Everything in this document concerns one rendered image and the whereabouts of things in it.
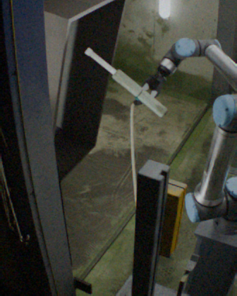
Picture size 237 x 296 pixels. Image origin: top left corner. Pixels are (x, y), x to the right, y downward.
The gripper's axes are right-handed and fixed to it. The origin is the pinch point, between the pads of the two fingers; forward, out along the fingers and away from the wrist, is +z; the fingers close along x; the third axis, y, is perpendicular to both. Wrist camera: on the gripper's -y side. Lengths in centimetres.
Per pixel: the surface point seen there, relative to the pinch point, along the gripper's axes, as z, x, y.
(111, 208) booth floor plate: 49, -46, 103
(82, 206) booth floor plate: 59, -30, 110
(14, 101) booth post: 45, 41, -77
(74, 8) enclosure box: -11, 54, -12
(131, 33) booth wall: -105, 19, 209
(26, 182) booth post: 62, 23, -59
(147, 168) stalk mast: 40, 6, -106
